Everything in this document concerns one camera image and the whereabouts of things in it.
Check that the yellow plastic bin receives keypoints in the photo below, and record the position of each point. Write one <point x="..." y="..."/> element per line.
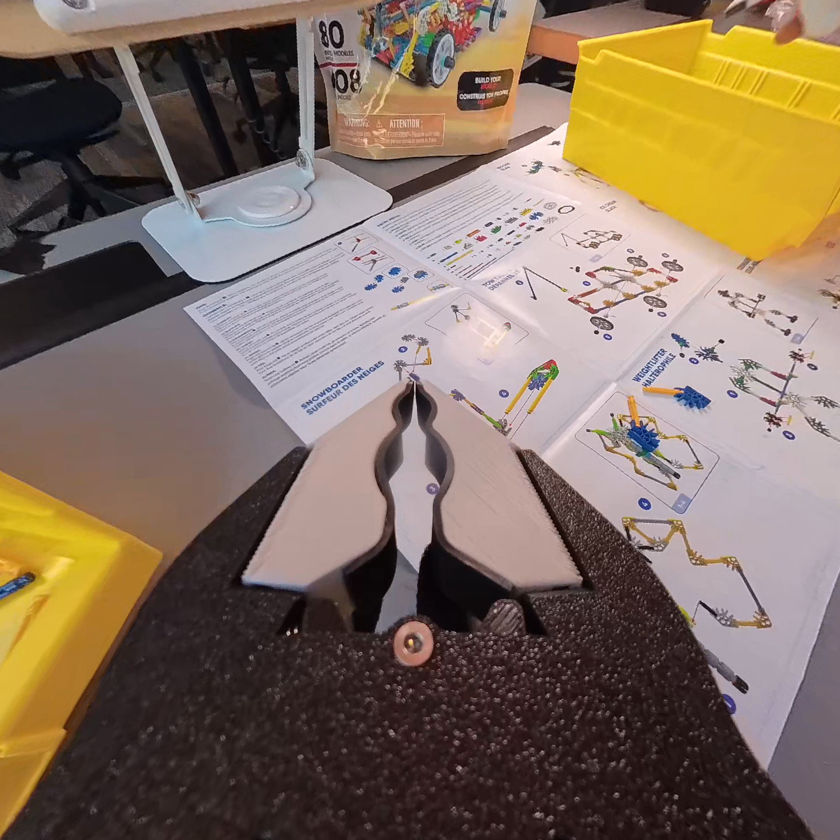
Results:
<point x="709" y="131"/>
<point x="66" y="591"/>

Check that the person's right hand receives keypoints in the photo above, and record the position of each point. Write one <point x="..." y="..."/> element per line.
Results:
<point x="788" y="16"/>

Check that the white instruction sheet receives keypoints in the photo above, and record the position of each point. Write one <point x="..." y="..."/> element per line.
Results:
<point x="328" y="315"/>

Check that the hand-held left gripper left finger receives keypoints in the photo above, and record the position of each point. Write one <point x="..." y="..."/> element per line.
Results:
<point x="315" y="525"/>

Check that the toy set cardboard box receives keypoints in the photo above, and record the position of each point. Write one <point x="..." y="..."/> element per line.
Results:
<point x="394" y="105"/>

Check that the black office chair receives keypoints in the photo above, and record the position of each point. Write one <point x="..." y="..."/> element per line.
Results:
<point x="53" y="118"/>

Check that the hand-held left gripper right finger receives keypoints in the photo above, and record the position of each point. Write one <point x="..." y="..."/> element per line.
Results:
<point x="512" y="525"/>

